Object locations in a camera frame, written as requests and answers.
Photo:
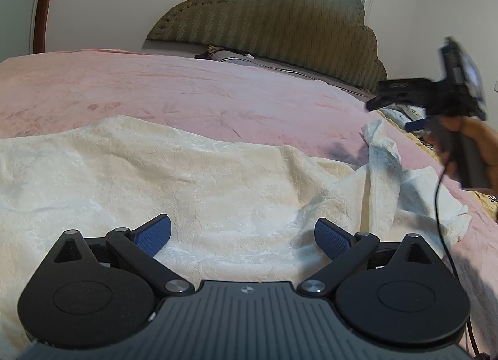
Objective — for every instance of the white patterned bedding at side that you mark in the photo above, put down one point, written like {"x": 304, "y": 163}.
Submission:
{"x": 412, "y": 113}

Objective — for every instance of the olive padded headboard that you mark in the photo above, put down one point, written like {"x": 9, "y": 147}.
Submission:
{"x": 280, "y": 21}

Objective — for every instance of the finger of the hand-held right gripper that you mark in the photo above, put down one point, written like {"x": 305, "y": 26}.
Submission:
{"x": 400, "y": 92}
{"x": 415, "y": 126}

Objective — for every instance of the grey striped pillow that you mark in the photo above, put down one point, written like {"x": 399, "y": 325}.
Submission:
{"x": 272, "y": 62}

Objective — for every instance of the cream white towel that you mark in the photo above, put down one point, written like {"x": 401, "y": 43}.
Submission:
{"x": 194, "y": 189}

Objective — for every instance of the person's right hand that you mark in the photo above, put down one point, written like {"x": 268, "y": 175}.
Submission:
{"x": 480, "y": 138}

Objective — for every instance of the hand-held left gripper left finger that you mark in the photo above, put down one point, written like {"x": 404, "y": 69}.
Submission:
{"x": 153, "y": 236}

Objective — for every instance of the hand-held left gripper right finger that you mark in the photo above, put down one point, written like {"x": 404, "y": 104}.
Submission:
{"x": 331, "y": 238}

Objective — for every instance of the pink bed blanket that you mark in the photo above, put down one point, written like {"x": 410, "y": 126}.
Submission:
{"x": 155, "y": 84}

